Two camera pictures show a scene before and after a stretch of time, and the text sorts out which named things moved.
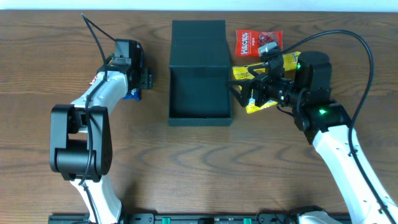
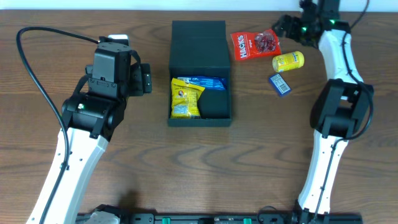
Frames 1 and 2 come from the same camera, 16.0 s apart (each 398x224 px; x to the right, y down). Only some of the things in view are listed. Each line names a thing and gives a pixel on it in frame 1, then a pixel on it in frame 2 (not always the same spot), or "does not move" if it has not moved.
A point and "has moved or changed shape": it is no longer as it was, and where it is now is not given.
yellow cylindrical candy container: x=290 y=61 does not move
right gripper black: x=259 y=90 -> x=288 y=26
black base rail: x=325 y=218 does not move
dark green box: x=199 y=67 does not move
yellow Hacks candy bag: x=244 y=72 -> x=184 y=100
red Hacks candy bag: x=247 y=42 does not move
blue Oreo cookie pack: x=134 y=94 has moved or changed shape
